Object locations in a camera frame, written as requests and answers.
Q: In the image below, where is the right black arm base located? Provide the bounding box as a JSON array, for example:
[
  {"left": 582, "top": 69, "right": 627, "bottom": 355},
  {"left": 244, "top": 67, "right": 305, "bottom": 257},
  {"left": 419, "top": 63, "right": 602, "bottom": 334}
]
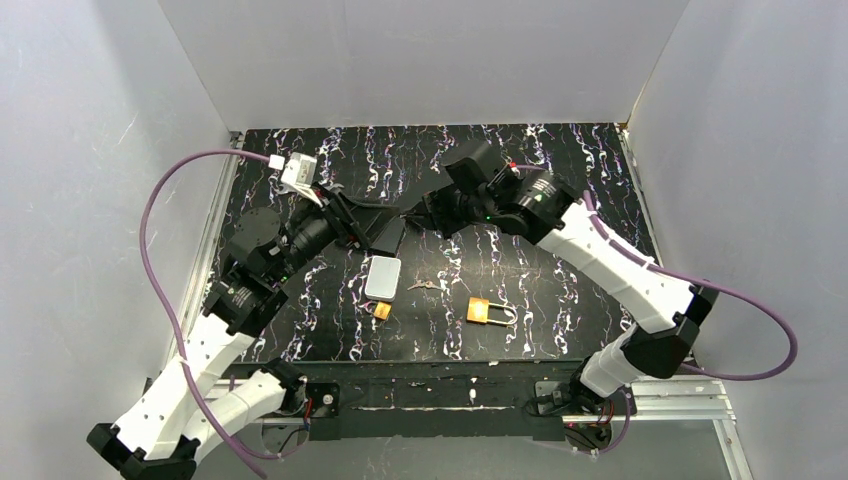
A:
[{"left": 522, "top": 380, "right": 637, "bottom": 458}]

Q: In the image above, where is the black square plate left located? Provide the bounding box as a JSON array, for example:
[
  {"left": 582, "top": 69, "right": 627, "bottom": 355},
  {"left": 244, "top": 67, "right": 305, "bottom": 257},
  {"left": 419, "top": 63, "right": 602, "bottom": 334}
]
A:
[{"left": 345, "top": 213, "right": 406, "bottom": 257}]

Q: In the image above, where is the large brass padlock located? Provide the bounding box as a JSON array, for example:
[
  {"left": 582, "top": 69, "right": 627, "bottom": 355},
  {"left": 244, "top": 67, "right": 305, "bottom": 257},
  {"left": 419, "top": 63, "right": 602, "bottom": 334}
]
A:
[{"left": 466, "top": 297, "right": 518, "bottom": 327}]

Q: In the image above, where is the aluminium frame rail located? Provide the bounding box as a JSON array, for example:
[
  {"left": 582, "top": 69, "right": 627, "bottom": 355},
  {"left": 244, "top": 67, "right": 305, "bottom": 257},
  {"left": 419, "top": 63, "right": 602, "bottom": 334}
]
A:
[{"left": 135, "top": 131, "right": 244, "bottom": 480}]

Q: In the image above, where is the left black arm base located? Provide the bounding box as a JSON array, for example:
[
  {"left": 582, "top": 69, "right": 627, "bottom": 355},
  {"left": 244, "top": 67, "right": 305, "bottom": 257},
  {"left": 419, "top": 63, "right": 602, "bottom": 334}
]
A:
[{"left": 260, "top": 383, "right": 340, "bottom": 458}]

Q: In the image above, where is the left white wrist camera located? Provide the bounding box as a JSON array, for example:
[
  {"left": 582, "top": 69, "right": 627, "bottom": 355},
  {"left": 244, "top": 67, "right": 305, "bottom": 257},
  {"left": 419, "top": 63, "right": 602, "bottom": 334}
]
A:
[{"left": 269, "top": 152, "right": 317, "bottom": 193}]

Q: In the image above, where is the white rectangular box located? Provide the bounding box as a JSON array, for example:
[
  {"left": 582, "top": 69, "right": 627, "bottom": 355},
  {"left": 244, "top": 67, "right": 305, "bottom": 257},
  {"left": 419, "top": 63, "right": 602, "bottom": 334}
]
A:
[{"left": 364, "top": 255, "right": 402, "bottom": 303}]

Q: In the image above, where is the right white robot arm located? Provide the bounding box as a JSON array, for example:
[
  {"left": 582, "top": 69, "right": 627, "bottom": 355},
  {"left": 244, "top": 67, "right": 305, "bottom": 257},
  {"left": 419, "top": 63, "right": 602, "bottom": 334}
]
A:
[{"left": 403, "top": 141, "right": 719, "bottom": 403}]

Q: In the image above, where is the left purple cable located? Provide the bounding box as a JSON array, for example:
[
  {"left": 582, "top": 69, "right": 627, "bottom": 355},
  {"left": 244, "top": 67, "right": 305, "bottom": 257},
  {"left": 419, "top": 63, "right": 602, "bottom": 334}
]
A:
[{"left": 139, "top": 148, "right": 287, "bottom": 480}]

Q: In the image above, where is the small brass padlock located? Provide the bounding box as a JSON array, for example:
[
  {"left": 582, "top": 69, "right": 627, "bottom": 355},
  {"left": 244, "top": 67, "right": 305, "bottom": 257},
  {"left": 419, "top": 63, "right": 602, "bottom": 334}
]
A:
[{"left": 372, "top": 302, "right": 392, "bottom": 320}]

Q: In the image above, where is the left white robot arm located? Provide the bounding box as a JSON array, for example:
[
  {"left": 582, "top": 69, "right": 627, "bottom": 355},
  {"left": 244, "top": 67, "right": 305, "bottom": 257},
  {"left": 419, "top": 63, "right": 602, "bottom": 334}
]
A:
[{"left": 87, "top": 185, "right": 399, "bottom": 479}]

